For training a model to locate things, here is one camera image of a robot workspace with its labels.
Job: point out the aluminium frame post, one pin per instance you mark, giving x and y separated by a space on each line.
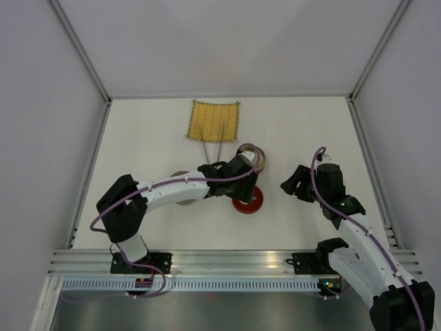
382 43
66 25

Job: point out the right aluminium frame post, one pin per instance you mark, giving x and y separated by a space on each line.
382 43

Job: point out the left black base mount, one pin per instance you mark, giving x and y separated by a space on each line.
153 263

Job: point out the beige lunch box container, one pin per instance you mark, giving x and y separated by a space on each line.
183 202

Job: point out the yellow bamboo mat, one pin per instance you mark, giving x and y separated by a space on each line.
213 122

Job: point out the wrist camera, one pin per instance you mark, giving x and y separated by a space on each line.
250 156
324 158

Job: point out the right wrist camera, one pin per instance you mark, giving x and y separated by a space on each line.
324 158

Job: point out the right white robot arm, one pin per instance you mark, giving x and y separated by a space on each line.
396 300

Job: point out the red lunch box container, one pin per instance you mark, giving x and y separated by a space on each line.
261 159

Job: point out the left aluminium frame post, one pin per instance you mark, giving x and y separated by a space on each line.
66 25

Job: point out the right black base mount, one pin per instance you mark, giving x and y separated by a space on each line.
305 263

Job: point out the white slotted cable duct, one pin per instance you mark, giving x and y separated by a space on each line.
189 284

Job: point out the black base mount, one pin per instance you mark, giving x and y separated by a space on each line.
305 263
153 263

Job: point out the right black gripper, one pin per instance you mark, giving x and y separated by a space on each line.
301 174

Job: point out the metal tongs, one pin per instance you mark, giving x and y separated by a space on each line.
212 149

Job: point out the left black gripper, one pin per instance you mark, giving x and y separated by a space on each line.
246 192

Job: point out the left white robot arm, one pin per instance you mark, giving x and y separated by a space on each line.
123 207

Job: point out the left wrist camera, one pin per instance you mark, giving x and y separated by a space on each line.
250 156

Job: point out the red lunch box lid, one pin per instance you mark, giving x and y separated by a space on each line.
253 206

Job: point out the aluminium front rail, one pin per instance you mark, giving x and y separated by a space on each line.
185 263

